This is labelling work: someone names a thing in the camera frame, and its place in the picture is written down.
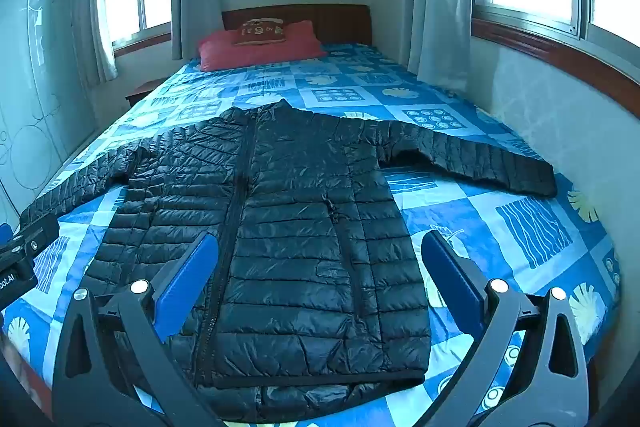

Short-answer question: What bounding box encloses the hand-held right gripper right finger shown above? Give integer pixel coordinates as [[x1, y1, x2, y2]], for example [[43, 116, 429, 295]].
[[417, 229, 592, 427]]

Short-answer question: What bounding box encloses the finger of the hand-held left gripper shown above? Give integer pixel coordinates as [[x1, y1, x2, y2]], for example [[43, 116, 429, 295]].
[[0, 213, 59, 266]]

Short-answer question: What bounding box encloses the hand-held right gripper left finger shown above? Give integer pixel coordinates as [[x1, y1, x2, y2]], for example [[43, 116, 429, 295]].
[[51, 231, 227, 427]]

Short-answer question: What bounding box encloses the black quilted puffer jacket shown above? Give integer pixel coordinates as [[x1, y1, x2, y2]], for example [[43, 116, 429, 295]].
[[20, 98, 558, 408]]

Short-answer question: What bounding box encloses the bed with blue patterned sheet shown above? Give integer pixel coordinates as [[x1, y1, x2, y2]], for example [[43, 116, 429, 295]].
[[0, 41, 623, 427]]

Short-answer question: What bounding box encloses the pale patterned wardrobe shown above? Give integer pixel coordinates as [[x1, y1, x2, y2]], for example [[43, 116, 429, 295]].
[[0, 0, 101, 218]]

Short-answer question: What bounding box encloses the wooden nightstand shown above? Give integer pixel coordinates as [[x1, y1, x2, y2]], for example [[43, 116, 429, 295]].
[[125, 78, 166, 108]]

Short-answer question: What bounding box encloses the pink pillow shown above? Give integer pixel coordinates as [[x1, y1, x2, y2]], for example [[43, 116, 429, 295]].
[[197, 20, 327, 72]]

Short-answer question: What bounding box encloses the wooden window sill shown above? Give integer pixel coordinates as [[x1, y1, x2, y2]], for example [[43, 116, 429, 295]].
[[470, 19, 640, 118]]

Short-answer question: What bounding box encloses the small brown printed cushion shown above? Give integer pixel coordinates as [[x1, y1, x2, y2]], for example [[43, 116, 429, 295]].
[[232, 18, 287, 46]]

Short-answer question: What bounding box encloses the dark wooden headboard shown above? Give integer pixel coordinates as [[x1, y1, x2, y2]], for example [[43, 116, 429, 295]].
[[221, 3, 373, 45]]

